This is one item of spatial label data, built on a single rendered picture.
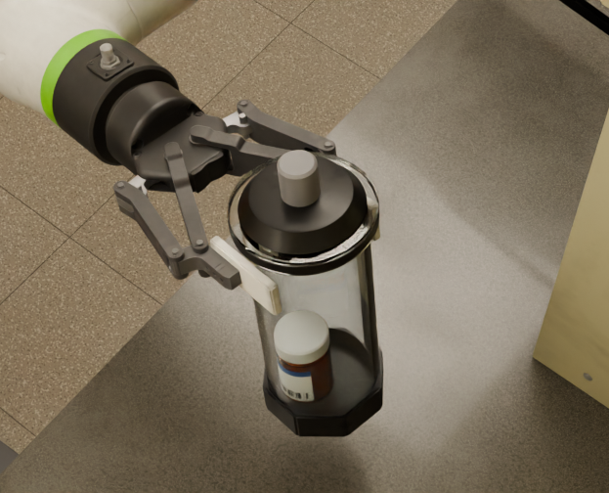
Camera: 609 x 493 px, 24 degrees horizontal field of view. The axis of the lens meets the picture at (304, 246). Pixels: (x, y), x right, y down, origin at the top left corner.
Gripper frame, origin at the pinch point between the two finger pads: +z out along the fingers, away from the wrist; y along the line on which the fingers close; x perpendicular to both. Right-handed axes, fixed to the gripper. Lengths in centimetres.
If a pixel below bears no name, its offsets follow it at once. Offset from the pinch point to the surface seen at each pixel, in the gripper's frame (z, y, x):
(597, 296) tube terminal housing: 11.7, 19.7, 13.4
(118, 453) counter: -13.3, -14.0, 25.9
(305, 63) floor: -107, 82, 96
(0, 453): -82, -7, 105
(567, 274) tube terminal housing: 8.9, 19.2, 12.4
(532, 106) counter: -14.3, 40.7, 22.6
